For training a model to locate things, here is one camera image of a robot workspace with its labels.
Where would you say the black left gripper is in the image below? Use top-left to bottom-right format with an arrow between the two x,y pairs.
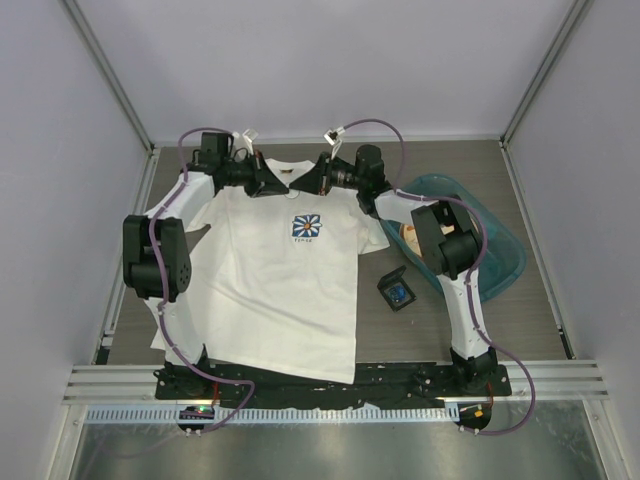
222,150 -> 289,199

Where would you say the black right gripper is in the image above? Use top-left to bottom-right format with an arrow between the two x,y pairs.
289,153 -> 364,198

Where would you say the white t-shirt flower print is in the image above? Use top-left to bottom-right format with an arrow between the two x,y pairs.
152,187 -> 389,384

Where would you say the dark blue round brooch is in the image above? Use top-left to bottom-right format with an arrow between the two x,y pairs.
389,285 -> 407,304

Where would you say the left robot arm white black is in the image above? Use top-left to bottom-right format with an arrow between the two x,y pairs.
122,150 -> 287,399

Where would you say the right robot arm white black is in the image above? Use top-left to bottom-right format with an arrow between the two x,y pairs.
290,144 -> 498,395

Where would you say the beige plate with bird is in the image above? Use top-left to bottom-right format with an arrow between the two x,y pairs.
399,224 -> 422,258

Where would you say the teal plastic basin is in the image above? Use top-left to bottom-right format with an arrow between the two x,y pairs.
381,174 -> 526,303

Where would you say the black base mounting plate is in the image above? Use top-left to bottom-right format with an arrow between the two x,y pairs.
154,362 -> 512,410

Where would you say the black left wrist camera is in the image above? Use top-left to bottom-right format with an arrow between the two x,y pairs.
192,131 -> 235,168

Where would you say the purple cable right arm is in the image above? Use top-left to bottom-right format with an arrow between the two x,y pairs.
339,118 -> 539,435

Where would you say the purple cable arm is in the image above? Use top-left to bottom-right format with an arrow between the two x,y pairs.
149,128 -> 256,435
339,118 -> 539,435

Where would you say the black frame box right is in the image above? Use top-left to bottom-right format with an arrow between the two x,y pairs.
377,265 -> 416,312

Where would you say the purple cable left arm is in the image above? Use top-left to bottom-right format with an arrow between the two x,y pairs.
149,128 -> 256,435

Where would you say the white slotted cable duct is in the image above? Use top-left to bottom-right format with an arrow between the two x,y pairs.
85,404 -> 459,425

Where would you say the aluminium frame rail front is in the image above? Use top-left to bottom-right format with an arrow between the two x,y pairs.
62,359 -> 610,404

